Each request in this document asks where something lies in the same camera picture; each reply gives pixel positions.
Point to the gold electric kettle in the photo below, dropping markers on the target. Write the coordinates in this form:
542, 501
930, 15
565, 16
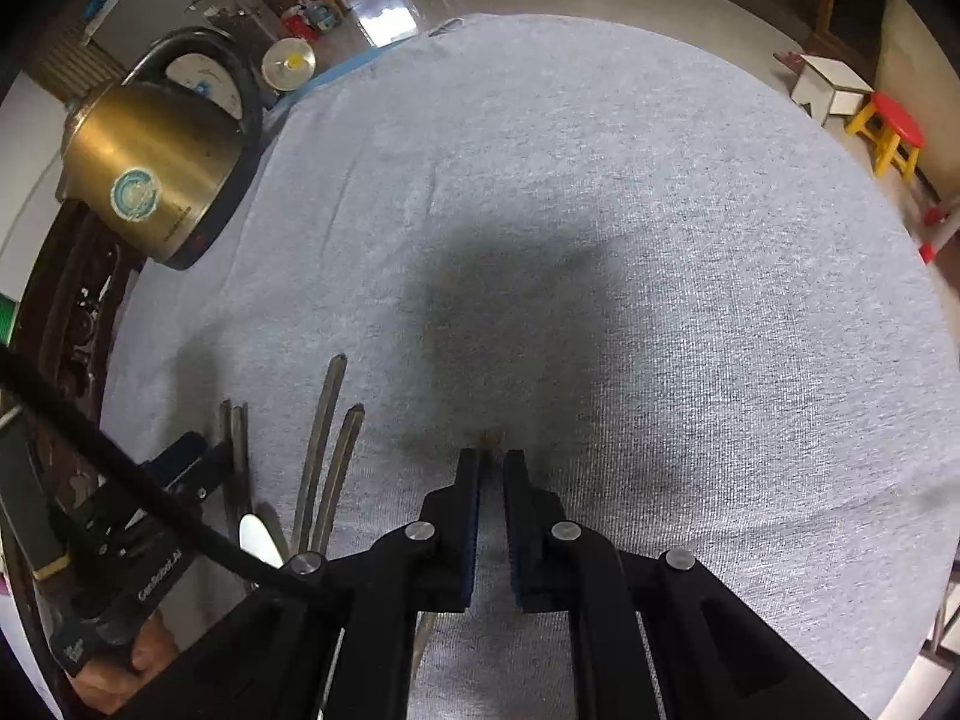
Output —
150, 150

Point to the grey tablecloth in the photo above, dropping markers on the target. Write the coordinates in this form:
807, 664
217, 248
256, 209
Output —
600, 202

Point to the white plastic spoons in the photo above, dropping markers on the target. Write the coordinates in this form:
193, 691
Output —
255, 534

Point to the carved dark wooden sideboard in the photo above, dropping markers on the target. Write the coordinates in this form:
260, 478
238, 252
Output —
82, 300

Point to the white floor fan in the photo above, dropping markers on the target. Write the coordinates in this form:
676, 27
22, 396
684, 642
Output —
202, 79

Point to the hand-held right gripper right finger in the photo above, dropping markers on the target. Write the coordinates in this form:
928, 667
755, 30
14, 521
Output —
517, 536

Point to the round yellow white disc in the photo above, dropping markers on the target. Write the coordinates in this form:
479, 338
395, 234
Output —
289, 64

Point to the cream panel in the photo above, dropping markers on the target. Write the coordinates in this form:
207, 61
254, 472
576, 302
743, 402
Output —
919, 67

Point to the red plastic chair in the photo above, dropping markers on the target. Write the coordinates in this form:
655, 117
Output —
941, 229

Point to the red plastic toy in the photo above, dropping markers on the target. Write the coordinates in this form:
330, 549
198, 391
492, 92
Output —
311, 15

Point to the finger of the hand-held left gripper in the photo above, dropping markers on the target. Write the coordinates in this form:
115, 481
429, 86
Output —
206, 472
180, 451

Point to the grey refrigerator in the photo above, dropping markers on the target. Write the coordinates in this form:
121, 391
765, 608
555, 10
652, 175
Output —
135, 22

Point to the small white stool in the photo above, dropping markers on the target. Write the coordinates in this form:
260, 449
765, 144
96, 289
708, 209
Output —
832, 82

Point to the yellow stool with red seat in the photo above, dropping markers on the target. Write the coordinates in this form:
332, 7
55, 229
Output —
896, 124

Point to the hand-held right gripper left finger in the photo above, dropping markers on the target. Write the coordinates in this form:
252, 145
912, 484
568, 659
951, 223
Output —
469, 529

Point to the person's left hand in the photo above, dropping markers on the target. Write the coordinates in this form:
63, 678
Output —
112, 686

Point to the bamboo door curtain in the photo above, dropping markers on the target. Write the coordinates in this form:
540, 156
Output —
67, 60

